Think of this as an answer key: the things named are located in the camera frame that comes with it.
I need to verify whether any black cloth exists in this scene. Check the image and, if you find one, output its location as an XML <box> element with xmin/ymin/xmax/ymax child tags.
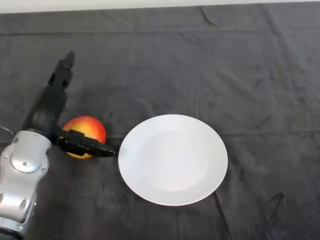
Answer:
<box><xmin>0</xmin><ymin>4</ymin><xmax>320</xmax><ymax>240</ymax></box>

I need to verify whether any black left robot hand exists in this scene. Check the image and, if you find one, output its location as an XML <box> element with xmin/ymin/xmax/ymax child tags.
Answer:
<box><xmin>21</xmin><ymin>50</ymin><xmax>116</xmax><ymax>158</ymax></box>

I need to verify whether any white round plate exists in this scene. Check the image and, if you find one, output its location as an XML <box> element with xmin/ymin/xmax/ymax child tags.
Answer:
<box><xmin>118</xmin><ymin>114</ymin><xmax>229</xmax><ymax>207</ymax></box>

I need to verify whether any red yellow apple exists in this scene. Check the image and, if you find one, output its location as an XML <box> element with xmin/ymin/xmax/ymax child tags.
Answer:
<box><xmin>62</xmin><ymin>115</ymin><xmax>107</xmax><ymax>160</ymax></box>

